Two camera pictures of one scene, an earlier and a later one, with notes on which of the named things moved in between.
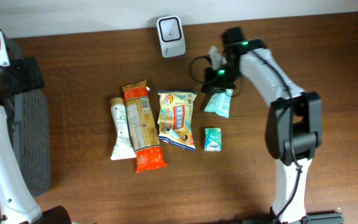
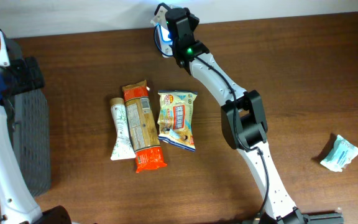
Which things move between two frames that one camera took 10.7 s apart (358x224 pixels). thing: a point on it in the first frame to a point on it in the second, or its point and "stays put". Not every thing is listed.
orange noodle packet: [143, 136] stays put
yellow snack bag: [175, 119] stays put
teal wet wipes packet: [219, 103] to [343, 153]
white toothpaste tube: [124, 148] stays put
